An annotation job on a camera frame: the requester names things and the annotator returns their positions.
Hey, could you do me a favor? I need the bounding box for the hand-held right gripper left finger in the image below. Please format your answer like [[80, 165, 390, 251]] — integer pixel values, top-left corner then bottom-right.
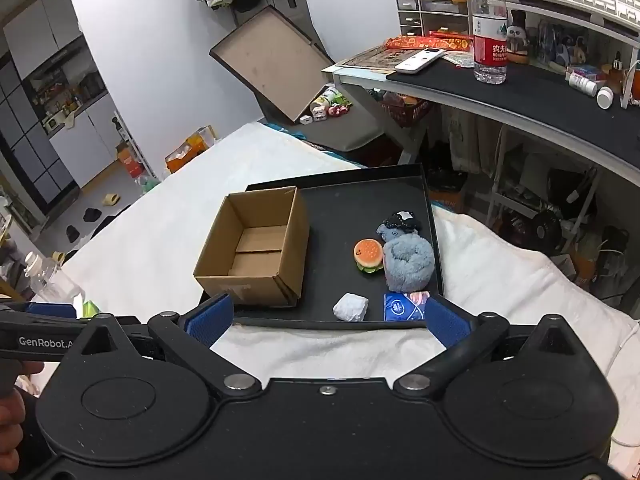
[[65, 294, 263, 400]]

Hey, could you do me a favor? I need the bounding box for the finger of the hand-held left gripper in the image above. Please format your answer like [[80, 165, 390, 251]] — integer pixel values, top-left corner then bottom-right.
[[0, 301, 78, 320]]

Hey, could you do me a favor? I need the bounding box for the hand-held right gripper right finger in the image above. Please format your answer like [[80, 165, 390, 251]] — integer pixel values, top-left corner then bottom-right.
[[392, 296, 598, 400]]

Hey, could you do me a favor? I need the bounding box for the blue tissue packet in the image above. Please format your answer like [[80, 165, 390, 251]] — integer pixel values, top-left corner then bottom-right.
[[384, 290, 431, 322]]

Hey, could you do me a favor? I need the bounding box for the blue fluffy plush toy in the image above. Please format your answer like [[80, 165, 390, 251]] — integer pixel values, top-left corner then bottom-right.
[[376, 224, 436, 293]]

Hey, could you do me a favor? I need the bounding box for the brown cardboard box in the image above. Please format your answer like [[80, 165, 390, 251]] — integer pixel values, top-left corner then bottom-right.
[[193, 186, 311, 309]]

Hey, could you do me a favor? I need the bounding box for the white tissue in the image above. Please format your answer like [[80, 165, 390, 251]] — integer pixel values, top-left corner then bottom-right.
[[333, 292, 370, 322]]

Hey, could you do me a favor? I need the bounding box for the hamburger plush toy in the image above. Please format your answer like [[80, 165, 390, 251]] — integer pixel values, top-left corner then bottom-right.
[[353, 238, 385, 275]]

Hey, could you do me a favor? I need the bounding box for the black tray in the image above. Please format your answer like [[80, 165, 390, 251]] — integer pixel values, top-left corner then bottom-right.
[[197, 162, 446, 331]]

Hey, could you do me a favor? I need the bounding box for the person's left hand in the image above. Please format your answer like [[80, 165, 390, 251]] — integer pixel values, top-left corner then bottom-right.
[[0, 360, 46, 468]]

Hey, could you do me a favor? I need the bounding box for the clear plastic bottle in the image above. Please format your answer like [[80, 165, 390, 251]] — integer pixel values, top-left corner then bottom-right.
[[24, 251, 86, 311]]

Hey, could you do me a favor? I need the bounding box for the dark patterned cloth item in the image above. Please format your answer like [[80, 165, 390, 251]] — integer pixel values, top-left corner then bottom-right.
[[384, 211, 423, 233]]

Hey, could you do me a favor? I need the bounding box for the red orange carton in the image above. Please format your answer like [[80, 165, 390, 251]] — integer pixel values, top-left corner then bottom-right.
[[116, 142, 146, 178]]

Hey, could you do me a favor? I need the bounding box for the white cabinet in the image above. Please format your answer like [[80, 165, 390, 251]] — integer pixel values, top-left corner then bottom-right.
[[0, 0, 132, 201]]

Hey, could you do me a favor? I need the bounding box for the orange yellow carton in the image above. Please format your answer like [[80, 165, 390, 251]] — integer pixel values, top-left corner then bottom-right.
[[165, 126, 218, 175]]

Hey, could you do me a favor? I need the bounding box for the white shelf rack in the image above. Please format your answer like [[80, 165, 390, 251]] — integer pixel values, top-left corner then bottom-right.
[[112, 110, 157, 181]]

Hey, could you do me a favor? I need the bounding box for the red basket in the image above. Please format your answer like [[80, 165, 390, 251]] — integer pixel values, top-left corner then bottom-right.
[[380, 92, 433, 128]]

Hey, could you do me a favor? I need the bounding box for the grey bench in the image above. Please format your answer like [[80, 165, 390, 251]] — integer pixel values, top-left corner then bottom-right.
[[265, 105, 386, 153]]

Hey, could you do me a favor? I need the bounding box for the white green bottle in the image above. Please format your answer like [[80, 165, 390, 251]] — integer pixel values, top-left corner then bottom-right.
[[310, 87, 342, 112]]

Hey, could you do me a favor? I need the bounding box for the white remote control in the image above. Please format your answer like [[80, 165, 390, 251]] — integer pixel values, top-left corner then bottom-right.
[[394, 48, 446, 75]]

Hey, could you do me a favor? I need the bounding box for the large black box lid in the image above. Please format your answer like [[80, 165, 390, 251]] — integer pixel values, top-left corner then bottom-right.
[[209, 5, 336, 125]]

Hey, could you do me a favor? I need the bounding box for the patterned flat book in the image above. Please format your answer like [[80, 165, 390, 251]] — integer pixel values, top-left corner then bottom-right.
[[335, 45, 431, 69]]

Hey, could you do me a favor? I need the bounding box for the red snack packet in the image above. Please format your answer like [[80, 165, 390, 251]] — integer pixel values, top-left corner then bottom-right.
[[430, 31, 476, 52], [384, 35, 436, 51]]

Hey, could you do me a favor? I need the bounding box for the clear water bottle red label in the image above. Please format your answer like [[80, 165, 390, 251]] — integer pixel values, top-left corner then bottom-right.
[[471, 0, 508, 85]]

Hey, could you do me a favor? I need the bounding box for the dark hatted figurine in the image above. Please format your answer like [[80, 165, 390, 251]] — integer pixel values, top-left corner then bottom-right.
[[506, 10, 531, 65]]

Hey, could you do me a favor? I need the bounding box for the grey drawer organiser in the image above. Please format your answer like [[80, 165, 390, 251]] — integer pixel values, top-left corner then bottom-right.
[[393, 0, 473, 37]]

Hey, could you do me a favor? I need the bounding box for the white desk riser shelf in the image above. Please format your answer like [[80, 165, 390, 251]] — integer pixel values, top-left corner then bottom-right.
[[505, 0, 640, 109]]

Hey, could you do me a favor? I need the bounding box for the white frame desk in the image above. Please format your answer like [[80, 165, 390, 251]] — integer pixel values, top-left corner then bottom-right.
[[322, 35, 640, 186]]

